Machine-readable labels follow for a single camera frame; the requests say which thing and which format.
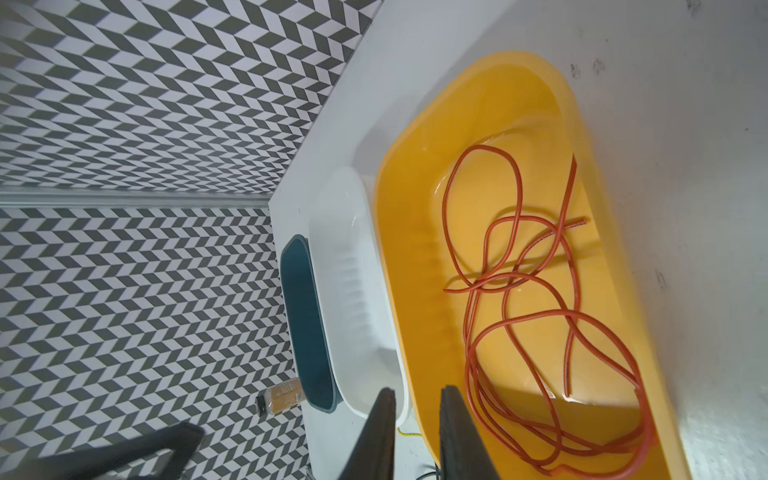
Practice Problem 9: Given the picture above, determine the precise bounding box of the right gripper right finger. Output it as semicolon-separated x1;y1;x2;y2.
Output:
439;385;500;480

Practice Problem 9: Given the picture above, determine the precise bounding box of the dark teal tray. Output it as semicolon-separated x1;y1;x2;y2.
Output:
279;234;342;413

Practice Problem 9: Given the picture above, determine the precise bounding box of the yellow tray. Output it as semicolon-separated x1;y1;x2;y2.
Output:
374;51;690;479

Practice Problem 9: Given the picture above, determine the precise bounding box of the white tray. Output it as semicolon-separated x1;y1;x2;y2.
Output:
308;166;411;427

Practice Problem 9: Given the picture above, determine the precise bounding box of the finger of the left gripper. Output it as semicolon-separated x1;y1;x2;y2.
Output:
1;422;206;479

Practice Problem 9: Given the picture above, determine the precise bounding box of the left spice jar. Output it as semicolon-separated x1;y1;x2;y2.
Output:
256;378;306;420

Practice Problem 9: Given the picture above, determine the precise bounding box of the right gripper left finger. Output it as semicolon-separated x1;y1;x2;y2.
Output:
339;388;396;480

